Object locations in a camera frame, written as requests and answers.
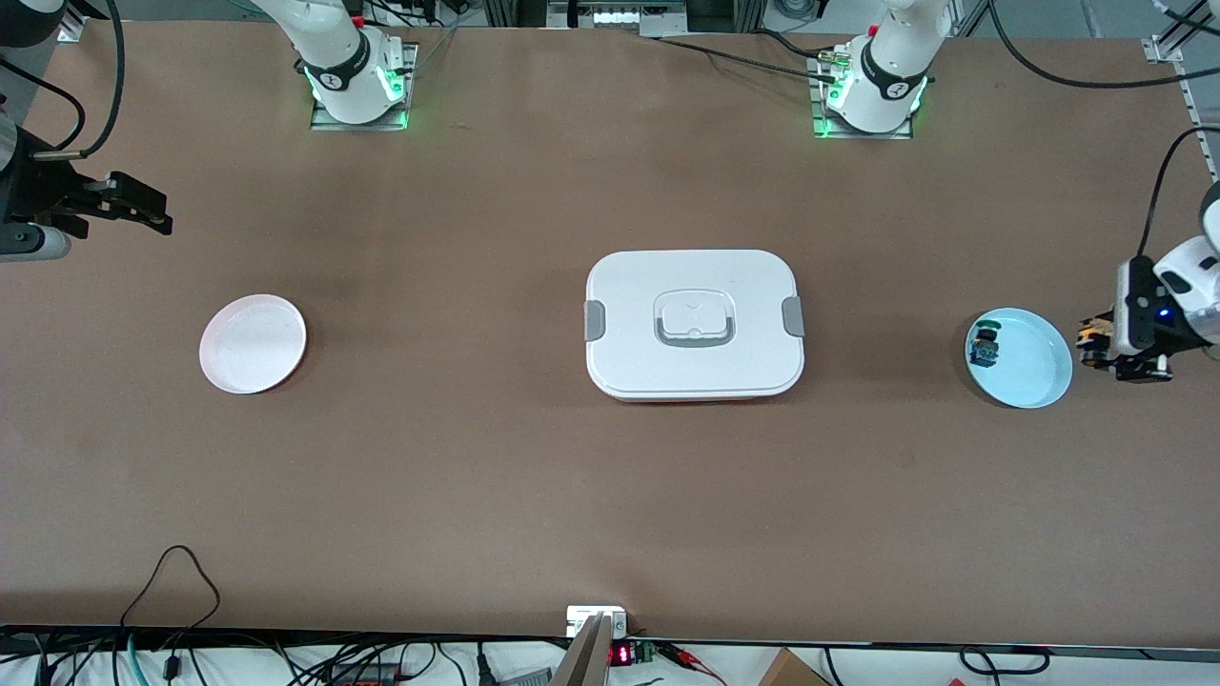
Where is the orange push button switch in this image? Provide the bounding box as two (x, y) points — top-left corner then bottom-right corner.
(1076, 318), (1118, 361)

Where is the light blue round plate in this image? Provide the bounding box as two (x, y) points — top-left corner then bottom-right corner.
(965, 307), (1074, 410)

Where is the pale pink round plate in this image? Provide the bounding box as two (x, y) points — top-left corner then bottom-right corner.
(198, 293), (308, 395)

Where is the perforated metal strip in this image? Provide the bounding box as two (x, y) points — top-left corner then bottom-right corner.
(1177, 59), (1220, 182)

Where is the white lidded lunch box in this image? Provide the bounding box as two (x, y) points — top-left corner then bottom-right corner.
(583, 250), (806, 403)

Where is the brown cardboard piece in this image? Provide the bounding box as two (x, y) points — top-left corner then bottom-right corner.
(758, 648), (830, 686)

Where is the grey control box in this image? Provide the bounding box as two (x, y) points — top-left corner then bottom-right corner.
(548, 0), (689, 37)

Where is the small white device box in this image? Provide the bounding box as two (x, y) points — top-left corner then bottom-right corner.
(566, 606), (628, 637)

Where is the aluminium profile bar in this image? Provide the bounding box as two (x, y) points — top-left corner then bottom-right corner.
(551, 613), (613, 686)

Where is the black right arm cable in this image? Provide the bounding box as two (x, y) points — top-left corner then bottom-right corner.
(0, 0), (127, 161)

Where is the black coiled cable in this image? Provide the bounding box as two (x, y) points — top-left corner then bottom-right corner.
(958, 646), (1051, 676)

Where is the thin black looped cable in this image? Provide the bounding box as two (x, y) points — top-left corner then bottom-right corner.
(119, 545), (222, 682)

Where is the black cable to arm base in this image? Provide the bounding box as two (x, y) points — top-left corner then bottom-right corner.
(656, 29), (842, 79)

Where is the red wire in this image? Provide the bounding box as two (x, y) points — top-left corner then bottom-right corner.
(658, 642), (727, 686)

